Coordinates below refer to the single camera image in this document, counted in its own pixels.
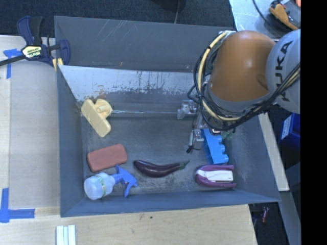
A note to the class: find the purple toy eggplant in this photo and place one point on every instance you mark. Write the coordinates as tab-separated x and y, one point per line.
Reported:
155	169

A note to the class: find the red-brown flat block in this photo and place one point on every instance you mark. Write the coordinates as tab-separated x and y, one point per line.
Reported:
107	157

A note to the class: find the clear blue-nozzle spray bottle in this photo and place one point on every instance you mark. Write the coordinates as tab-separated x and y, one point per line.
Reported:
98	186

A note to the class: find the pale wood board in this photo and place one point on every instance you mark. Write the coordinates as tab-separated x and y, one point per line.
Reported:
33	136

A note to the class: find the blue toy building brick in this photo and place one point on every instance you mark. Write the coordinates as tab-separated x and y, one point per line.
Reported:
215	149

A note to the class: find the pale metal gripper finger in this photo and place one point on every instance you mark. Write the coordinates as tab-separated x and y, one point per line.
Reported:
197	139
186	108

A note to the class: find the yellow plastic toy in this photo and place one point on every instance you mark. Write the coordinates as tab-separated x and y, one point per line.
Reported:
95	116

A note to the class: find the grey metal bin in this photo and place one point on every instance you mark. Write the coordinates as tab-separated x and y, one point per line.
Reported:
153	45

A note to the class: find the purple and white stapler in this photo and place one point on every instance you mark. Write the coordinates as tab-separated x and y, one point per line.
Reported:
217	176

